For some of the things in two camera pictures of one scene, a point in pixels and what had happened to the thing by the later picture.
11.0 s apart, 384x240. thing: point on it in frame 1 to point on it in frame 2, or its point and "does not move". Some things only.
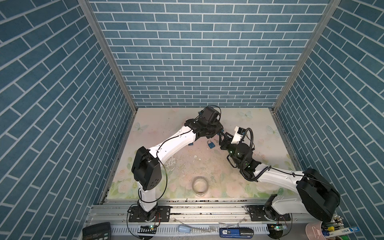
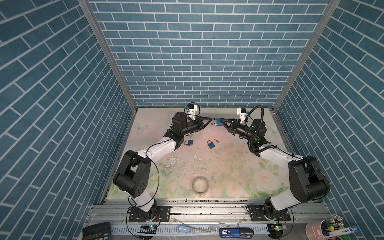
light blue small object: [183, 228] does not move
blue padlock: [210, 144] does not move
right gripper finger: [224, 145] to [230, 129]
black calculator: [100, 231] does not move
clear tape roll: [200, 186] does not move
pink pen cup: [313, 232] does not move
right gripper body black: [232, 149] to [242, 131]
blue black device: [236, 233] does not move
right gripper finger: [227, 138] to [234, 121]
